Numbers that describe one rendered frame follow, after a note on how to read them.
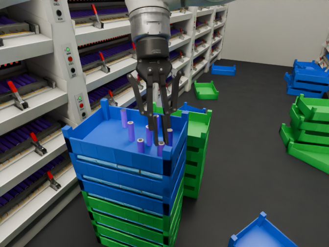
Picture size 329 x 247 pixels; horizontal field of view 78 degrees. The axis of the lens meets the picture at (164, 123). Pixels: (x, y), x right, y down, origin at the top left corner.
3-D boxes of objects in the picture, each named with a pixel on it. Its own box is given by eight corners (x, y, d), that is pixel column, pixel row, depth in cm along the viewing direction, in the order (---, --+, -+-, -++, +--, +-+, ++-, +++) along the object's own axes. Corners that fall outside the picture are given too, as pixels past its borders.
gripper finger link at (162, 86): (154, 69, 49) (160, 68, 49) (163, 114, 51) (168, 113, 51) (156, 67, 45) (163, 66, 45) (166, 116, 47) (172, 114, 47)
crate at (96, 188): (185, 168, 74) (186, 151, 70) (169, 216, 58) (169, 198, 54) (112, 152, 82) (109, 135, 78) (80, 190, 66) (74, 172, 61)
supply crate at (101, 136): (187, 132, 66) (189, 111, 61) (169, 177, 49) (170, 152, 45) (106, 117, 73) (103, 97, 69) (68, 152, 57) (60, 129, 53)
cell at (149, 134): (153, 143, 60) (152, 124, 57) (151, 146, 59) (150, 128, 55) (148, 141, 61) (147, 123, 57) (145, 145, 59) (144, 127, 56)
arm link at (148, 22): (173, 6, 42) (176, 36, 43) (165, 22, 51) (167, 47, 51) (129, 7, 40) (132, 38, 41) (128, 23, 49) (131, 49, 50)
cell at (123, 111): (124, 111, 63) (126, 129, 67) (127, 109, 65) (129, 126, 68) (119, 111, 64) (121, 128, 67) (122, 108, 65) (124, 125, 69)
